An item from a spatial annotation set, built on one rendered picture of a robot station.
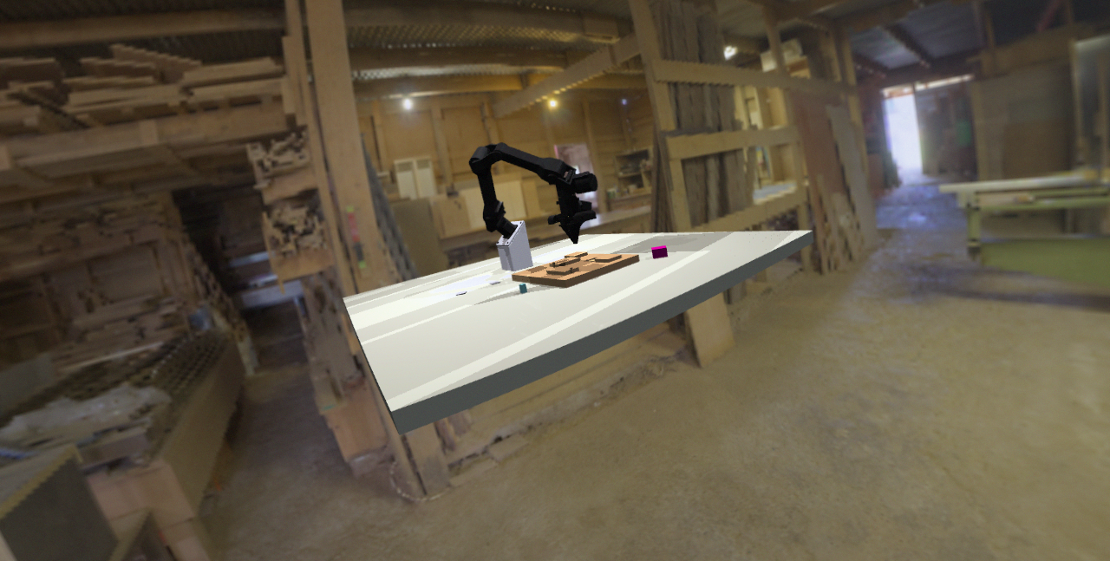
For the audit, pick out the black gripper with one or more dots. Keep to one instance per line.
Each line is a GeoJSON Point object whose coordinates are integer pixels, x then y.
{"type": "Point", "coordinates": [571, 225]}

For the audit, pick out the tan puzzle board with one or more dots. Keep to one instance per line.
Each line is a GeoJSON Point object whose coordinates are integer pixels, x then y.
{"type": "Point", "coordinates": [575, 269]}

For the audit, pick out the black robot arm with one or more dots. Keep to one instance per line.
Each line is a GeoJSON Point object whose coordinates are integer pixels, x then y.
{"type": "Point", "coordinates": [550, 170]}

